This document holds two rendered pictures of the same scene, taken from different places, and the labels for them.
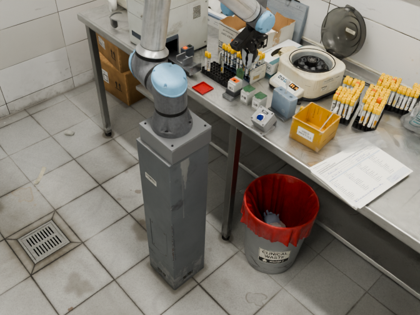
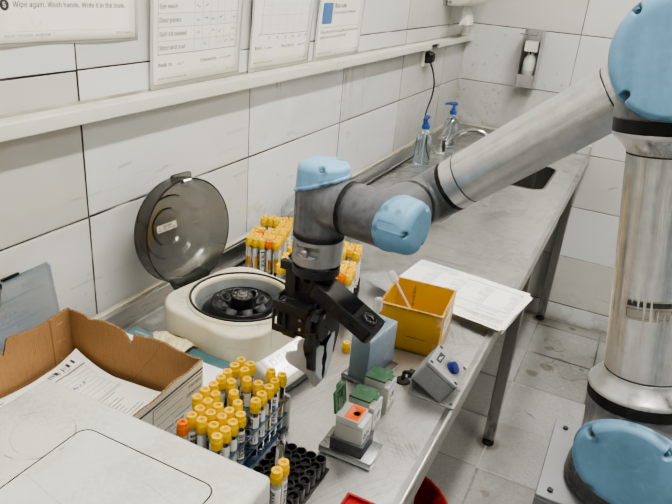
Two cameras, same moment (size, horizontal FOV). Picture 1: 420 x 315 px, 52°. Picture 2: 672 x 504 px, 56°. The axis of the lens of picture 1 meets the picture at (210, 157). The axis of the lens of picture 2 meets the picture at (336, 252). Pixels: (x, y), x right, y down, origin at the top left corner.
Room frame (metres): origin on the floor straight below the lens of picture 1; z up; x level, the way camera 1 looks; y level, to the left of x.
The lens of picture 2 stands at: (1.88, 0.65, 1.58)
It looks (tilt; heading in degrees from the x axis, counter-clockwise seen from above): 24 degrees down; 249
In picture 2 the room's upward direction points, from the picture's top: 5 degrees clockwise
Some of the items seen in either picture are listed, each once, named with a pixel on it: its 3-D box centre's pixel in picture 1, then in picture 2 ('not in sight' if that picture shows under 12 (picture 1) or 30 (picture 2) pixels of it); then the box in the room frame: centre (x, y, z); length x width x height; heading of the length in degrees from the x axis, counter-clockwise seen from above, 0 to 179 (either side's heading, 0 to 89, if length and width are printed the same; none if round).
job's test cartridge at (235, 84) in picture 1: (234, 85); (352, 428); (1.54, -0.09, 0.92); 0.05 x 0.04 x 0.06; 135
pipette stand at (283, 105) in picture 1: (284, 103); (372, 350); (1.43, -0.29, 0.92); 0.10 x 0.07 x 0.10; 37
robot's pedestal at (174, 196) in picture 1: (175, 212); not in sight; (1.23, 0.14, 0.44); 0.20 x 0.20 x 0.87; 45
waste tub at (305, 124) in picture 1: (314, 127); (416, 316); (1.29, -0.39, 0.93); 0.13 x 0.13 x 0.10; 50
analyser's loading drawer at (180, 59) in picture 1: (180, 58); not in sight; (1.74, 0.15, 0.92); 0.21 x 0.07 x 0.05; 45
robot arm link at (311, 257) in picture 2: not in sight; (316, 250); (1.61, -0.15, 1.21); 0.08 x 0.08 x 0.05
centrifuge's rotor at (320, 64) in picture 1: (310, 66); (242, 309); (1.66, -0.42, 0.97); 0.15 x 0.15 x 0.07
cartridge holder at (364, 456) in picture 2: (234, 91); (351, 442); (1.54, -0.09, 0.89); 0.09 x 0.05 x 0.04; 135
